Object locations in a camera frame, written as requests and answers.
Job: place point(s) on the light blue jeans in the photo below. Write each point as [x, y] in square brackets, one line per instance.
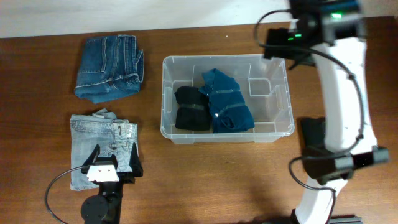
[114, 136]

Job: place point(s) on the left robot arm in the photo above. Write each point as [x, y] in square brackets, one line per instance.
[105, 207]

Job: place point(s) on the dark blue folded jeans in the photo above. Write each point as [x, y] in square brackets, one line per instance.
[111, 67]

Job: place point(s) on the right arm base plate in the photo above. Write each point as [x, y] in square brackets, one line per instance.
[346, 220]

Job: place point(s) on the small black garment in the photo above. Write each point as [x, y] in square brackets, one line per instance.
[193, 110]

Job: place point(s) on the clear plastic storage container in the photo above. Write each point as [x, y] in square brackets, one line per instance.
[263, 84]

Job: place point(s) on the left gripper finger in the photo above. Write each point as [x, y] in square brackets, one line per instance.
[135, 163]
[92, 157]

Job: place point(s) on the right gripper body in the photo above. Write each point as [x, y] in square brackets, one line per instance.
[291, 46]

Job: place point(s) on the blue garment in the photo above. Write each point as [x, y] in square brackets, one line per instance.
[228, 109]

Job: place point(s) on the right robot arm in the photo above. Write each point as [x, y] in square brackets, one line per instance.
[331, 36]

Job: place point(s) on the large black garment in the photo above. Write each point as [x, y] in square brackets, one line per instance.
[312, 135]

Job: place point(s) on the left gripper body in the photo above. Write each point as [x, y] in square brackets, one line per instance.
[126, 177]

